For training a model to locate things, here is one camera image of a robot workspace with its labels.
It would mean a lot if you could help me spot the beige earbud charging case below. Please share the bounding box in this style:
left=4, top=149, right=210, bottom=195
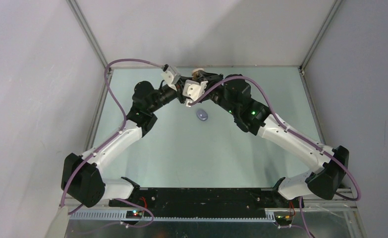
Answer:
left=192, top=68, right=204, bottom=78

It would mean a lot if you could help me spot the right circuit board with LEDs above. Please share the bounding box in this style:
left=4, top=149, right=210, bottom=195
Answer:
left=275, top=215, right=295, bottom=226

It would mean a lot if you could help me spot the circuit board with leds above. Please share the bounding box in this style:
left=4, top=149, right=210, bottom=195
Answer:
left=275, top=215, right=295, bottom=226
left=125, top=210, right=144, bottom=219

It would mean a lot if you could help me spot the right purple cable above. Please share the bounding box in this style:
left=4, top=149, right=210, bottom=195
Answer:
left=188, top=75, right=362, bottom=238

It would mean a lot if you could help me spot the left circuit board with LEDs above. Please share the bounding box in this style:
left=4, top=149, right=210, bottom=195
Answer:
left=125, top=210, right=144, bottom=219

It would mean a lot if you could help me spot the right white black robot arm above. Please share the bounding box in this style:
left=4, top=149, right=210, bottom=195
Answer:
left=192, top=68, right=349, bottom=207

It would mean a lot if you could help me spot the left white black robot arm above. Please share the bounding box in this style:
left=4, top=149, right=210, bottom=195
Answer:
left=60, top=81, right=183, bottom=208

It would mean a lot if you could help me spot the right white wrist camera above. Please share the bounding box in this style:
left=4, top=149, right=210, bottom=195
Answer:
left=182, top=80, right=208, bottom=107

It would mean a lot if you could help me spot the purple earbud charging case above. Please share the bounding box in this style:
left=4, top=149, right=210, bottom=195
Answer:
left=196, top=109, right=209, bottom=121

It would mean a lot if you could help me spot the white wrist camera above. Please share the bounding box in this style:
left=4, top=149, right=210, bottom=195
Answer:
left=182, top=80, right=208, bottom=107
left=161, top=64, right=181, bottom=91

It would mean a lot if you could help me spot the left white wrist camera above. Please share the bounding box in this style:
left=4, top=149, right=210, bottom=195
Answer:
left=161, top=64, right=181, bottom=91

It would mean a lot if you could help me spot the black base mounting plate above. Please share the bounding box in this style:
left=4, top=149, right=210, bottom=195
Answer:
left=128, top=188, right=301, bottom=219

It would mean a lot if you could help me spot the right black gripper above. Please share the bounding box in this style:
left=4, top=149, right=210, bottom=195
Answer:
left=196, top=70, right=238, bottom=117

